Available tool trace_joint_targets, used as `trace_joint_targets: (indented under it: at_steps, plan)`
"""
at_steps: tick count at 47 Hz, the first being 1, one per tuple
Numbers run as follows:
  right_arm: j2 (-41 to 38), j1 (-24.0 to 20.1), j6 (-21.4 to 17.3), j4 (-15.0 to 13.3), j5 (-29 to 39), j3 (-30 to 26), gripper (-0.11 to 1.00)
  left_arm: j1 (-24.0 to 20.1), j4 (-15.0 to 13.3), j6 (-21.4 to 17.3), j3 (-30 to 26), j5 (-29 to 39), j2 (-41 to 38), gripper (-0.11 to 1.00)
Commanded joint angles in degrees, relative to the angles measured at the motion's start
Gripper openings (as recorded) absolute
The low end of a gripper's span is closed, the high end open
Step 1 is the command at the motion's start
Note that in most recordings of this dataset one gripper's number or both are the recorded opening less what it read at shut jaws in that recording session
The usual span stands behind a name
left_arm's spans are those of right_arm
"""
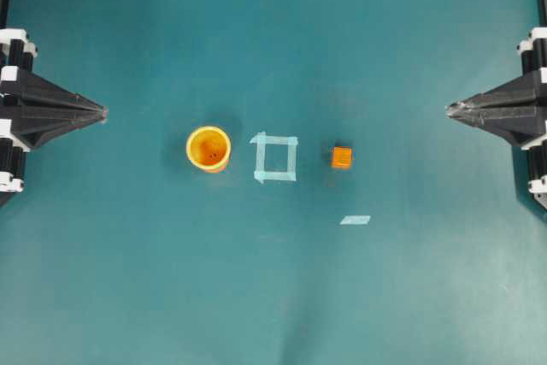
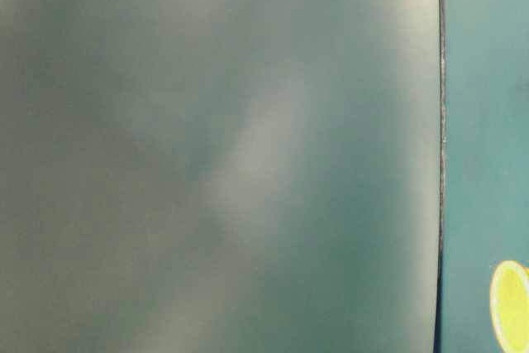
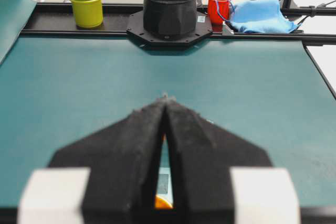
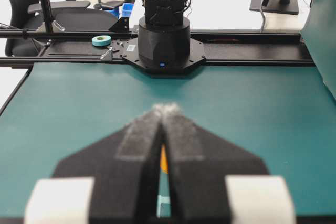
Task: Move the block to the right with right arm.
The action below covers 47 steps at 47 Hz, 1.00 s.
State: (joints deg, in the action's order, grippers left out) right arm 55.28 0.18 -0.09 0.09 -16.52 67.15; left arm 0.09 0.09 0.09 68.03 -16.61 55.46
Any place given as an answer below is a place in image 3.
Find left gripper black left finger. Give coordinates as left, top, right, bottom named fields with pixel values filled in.
left=17, top=100, right=166, bottom=224

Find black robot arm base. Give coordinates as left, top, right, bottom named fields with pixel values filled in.
left=127, top=0, right=213, bottom=47

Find black aluminium frame rail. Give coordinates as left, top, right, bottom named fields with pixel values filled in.
left=21, top=3, right=335, bottom=47

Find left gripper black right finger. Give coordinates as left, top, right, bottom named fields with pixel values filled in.
left=164, top=99, right=301, bottom=224

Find stacked green blue purple cups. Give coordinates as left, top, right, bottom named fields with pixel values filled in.
left=70, top=0, right=103, bottom=28

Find blue cloth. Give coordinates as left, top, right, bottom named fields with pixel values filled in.
left=229, top=0, right=299, bottom=34

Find red plastic cup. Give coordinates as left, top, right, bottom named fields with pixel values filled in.
left=207, top=0, right=235, bottom=25

